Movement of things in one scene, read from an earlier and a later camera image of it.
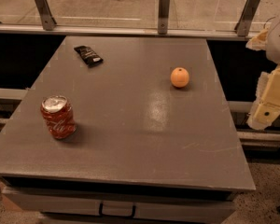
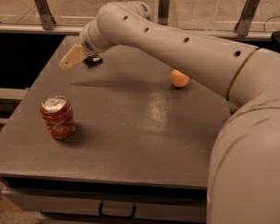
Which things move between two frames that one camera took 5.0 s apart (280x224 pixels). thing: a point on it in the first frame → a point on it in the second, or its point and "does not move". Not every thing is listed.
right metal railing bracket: [248, 11] does not move
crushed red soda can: [58, 114] does not move
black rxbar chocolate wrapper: [89, 56] does not move
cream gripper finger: [273, 96] → [74, 56]
